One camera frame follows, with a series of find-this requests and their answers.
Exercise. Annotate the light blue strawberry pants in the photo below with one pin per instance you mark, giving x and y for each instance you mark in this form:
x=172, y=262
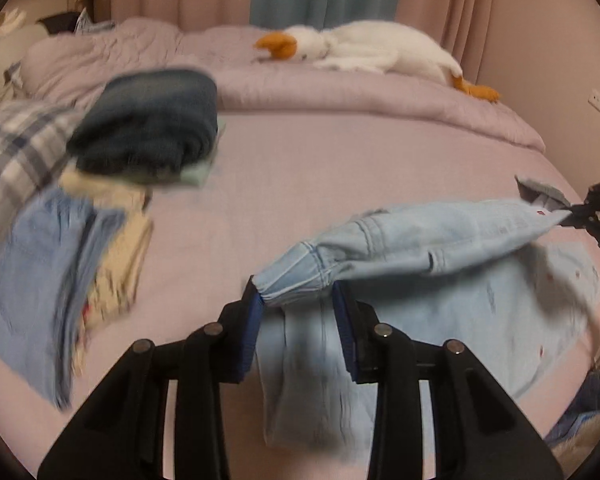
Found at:
x=503, y=276

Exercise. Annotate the folded blue denim garment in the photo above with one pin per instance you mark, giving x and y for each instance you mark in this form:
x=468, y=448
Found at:
x=47, y=265

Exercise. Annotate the beige bed pillow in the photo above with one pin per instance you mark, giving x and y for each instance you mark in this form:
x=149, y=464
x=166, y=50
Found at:
x=12, y=49

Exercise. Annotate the folded cream patterned garment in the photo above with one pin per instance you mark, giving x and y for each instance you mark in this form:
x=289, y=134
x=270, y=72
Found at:
x=113, y=291

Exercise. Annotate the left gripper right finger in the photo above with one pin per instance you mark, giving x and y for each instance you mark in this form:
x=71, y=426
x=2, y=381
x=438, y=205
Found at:
x=377, y=353

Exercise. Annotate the white goose plush toy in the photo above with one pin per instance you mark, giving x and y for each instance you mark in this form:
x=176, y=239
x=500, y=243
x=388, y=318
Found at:
x=373, y=46

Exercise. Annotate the folded dark denim jeans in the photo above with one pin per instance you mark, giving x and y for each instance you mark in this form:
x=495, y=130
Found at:
x=152, y=122

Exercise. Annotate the lilac quilted duvet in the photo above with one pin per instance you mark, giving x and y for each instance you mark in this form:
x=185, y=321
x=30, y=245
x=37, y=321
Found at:
x=73, y=69

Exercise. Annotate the dark clothes pile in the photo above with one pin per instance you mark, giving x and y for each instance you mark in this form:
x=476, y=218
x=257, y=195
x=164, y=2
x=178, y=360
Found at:
x=79, y=23

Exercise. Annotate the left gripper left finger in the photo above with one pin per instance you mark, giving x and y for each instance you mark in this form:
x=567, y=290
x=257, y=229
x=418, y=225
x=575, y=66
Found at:
x=220, y=352

